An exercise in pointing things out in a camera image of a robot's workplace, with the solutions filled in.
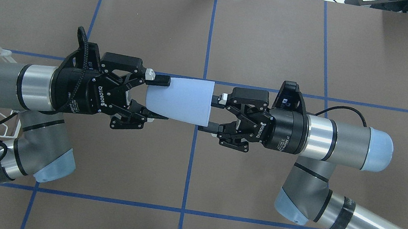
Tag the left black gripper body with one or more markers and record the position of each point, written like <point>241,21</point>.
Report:
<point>83,97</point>

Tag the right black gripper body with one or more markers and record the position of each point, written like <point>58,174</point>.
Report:
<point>284,129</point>

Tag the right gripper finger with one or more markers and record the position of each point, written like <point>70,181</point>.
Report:
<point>220,101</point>
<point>213,128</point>

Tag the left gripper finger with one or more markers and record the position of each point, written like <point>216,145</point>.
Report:
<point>140,111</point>
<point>151,78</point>

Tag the light blue plastic cup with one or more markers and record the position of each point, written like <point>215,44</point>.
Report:
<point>185,100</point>

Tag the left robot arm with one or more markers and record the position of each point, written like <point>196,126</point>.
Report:
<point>44,150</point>

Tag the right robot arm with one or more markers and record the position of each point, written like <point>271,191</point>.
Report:
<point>235,190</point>

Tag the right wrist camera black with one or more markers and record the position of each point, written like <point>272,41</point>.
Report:
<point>290,98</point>

